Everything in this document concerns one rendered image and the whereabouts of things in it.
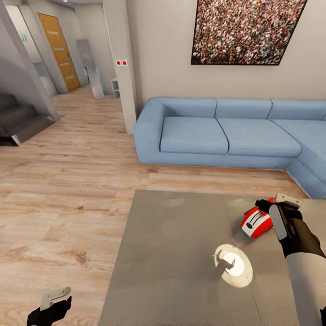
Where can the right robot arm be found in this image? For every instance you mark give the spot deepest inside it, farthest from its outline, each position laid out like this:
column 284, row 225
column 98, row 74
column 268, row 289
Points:
column 305, row 260

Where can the radio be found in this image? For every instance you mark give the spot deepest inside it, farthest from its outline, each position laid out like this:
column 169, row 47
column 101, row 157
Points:
column 256, row 222

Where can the door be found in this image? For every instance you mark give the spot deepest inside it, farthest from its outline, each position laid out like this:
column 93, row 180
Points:
column 59, row 48

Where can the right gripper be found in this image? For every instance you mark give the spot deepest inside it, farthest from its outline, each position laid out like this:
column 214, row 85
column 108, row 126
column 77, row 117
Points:
column 263, row 205

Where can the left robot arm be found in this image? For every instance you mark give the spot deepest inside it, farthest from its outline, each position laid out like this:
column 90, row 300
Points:
column 48, row 313

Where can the picture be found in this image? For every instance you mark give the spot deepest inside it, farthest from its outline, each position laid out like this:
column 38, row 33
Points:
column 244, row 32

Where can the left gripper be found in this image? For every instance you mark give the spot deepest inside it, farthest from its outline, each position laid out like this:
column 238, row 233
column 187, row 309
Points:
column 55, row 312

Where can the standing mirror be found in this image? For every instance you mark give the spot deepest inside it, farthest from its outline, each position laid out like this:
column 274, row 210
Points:
column 90, row 69

